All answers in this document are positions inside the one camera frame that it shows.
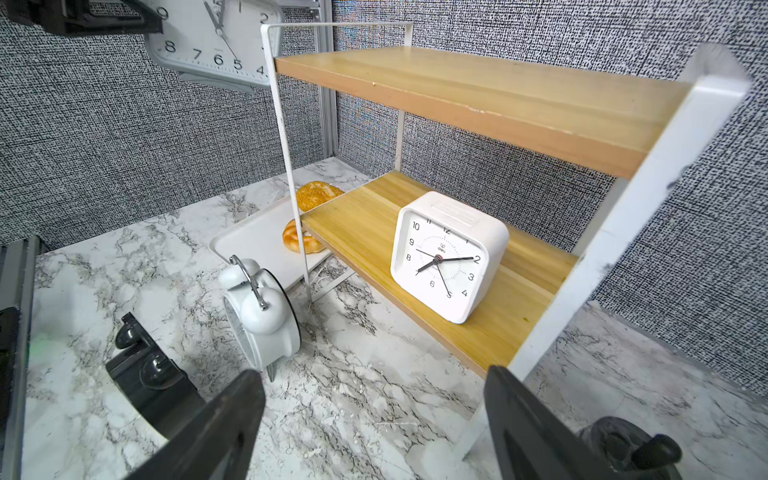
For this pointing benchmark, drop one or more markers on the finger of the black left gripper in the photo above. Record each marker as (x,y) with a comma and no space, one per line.
(77,18)

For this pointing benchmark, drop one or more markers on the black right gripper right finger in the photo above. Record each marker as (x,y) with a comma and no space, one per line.
(530,441)

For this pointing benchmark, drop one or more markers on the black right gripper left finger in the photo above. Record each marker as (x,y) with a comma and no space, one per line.
(218,443)

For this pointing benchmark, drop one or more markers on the grey rectangular alarm clock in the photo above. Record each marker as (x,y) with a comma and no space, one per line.
(214,42)

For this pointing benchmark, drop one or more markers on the white square alarm clock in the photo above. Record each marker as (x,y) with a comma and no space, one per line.
(446,254)

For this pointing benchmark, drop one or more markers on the black twin-bell alarm clock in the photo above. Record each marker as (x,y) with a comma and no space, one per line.
(152,382)

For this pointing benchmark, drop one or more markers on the white twin-bell alarm clock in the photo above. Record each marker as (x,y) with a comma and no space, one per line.
(260,314)

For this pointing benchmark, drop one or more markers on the wooden two-tier shelf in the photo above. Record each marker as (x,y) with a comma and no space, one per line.
(695,278)

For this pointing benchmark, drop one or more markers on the glass jar with black lid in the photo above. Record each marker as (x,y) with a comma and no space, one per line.
(632,452)

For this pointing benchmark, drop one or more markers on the white rectangular tray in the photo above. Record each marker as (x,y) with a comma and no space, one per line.
(259,237)

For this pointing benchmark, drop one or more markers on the sesame seeded bread loaf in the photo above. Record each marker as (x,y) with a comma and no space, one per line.
(316,193)

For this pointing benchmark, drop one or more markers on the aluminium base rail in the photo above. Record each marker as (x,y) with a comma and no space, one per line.
(18,267)

